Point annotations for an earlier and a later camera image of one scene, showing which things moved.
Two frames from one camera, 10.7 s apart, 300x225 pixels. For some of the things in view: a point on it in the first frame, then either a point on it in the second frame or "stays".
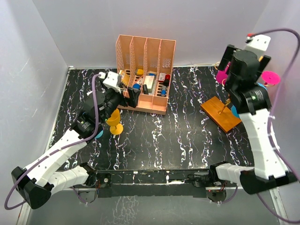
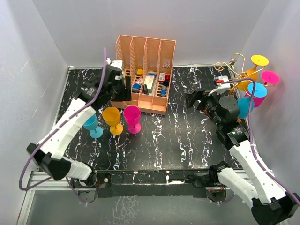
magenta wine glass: (222, 75) to (132, 115)
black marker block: (145, 89) stays
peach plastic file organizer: (144, 66) stays
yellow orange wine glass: (113, 121) stays
